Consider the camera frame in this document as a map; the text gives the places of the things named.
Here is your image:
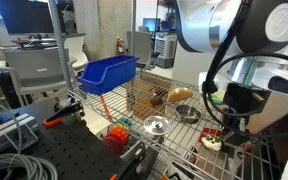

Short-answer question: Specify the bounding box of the small steel bowl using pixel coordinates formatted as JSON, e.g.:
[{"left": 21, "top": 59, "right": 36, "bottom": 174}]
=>
[{"left": 175, "top": 105, "right": 202, "bottom": 124}]

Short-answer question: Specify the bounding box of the bread loaf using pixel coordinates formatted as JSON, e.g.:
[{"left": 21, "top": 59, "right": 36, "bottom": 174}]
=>
[{"left": 167, "top": 87, "right": 194, "bottom": 102}]

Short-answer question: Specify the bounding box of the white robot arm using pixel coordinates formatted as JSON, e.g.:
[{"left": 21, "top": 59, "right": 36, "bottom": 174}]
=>
[{"left": 175, "top": 0, "right": 288, "bottom": 145}]

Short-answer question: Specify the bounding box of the metal shelf post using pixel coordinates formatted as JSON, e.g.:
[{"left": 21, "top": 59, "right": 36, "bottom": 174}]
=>
[{"left": 48, "top": 0, "right": 72, "bottom": 90}]

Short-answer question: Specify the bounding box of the blue plastic storage bin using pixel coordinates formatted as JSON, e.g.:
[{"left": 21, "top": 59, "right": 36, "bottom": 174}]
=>
[{"left": 77, "top": 55, "right": 138, "bottom": 95}]

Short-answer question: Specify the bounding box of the orange red toy block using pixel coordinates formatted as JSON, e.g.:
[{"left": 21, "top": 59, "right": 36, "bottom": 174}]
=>
[{"left": 102, "top": 126, "right": 128, "bottom": 155}]

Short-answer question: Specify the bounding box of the black orange clamp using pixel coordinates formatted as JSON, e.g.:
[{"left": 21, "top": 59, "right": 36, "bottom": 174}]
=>
[{"left": 43, "top": 102, "right": 83, "bottom": 127}]

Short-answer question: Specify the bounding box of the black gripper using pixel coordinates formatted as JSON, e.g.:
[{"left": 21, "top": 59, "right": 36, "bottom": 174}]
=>
[{"left": 221, "top": 83, "right": 270, "bottom": 146}]

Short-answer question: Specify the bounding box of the grey office chair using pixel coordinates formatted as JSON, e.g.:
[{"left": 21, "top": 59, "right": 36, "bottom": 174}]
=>
[{"left": 0, "top": 48, "right": 76, "bottom": 106}]

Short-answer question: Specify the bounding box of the cream bowl with teal band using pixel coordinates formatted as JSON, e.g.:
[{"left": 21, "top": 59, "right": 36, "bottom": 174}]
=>
[{"left": 202, "top": 135, "right": 222, "bottom": 151}]

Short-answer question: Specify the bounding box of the grey coiled cable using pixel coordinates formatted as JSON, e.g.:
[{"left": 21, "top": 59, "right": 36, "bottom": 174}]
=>
[{"left": 0, "top": 98, "right": 59, "bottom": 180}]

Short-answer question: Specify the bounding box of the red object under shelf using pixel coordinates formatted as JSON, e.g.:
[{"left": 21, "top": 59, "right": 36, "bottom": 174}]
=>
[{"left": 199, "top": 128, "right": 222, "bottom": 145}]

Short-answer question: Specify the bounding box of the aluminium rail profile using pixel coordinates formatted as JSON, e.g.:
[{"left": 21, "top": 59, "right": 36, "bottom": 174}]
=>
[{"left": 0, "top": 113, "right": 39, "bottom": 153}]

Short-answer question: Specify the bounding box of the brown kiwi fruit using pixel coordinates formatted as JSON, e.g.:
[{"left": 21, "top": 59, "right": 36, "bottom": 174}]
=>
[{"left": 150, "top": 97, "right": 163, "bottom": 107}]

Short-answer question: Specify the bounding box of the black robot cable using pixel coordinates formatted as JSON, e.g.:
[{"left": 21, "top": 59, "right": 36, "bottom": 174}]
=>
[{"left": 201, "top": 0, "right": 288, "bottom": 139}]

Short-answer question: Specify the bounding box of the red fire extinguisher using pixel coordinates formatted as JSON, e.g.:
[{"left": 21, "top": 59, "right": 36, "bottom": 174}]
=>
[{"left": 117, "top": 37, "right": 124, "bottom": 55}]

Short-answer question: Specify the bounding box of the white office chair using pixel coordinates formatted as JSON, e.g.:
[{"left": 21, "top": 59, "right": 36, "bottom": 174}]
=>
[{"left": 64, "top": 33, "right": 88, "bottom": 72}]

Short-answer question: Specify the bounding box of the brown cardboard box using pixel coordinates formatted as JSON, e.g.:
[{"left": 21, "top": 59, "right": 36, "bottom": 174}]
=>
[{"left": 246, "top": 67, "right": 288, "bottom": 133}]

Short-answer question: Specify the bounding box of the steel pot lid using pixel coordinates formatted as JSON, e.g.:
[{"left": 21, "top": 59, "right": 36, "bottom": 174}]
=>
[{"left": 143, "top": 116, "right": 171, "bottom": 135}]

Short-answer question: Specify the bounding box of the black monitor screen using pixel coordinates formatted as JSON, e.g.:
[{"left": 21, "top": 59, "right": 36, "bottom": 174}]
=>
[{"left": 0, "top": 0, "right": 54, "bottom": 34}]

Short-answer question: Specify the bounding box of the wire shelf rack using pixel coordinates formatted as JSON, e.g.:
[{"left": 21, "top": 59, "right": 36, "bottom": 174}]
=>
[{"left": 69, "top": 71, "right": 281, "bottom": 180}]

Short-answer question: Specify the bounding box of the grey chair in background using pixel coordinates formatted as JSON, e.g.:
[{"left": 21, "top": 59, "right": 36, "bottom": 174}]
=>
[{"left": 127, "top": 31, "right": 159, "bottom": 70}]

